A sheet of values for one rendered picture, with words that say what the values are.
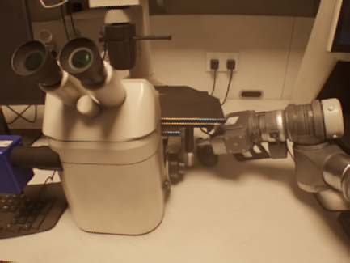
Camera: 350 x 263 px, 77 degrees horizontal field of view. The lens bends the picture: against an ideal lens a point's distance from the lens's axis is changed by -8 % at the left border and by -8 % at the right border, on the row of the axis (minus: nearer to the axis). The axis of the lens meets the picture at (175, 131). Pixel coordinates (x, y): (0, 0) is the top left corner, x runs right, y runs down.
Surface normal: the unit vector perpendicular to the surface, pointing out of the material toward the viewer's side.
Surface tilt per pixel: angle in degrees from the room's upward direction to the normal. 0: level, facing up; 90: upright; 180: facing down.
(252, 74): 90
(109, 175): 91
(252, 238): 0
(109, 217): 90
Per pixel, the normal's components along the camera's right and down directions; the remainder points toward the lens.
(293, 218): -0.02, -0.88
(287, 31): -0.06, 0.48
